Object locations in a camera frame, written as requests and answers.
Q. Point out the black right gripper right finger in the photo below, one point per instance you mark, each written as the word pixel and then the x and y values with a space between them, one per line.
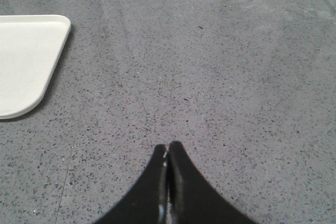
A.
pixel 193 199

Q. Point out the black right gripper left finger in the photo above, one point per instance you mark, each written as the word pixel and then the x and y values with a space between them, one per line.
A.
pixel 146 201

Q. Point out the cream rectangular tray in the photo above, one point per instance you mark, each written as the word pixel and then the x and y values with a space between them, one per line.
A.
pixel 30 49

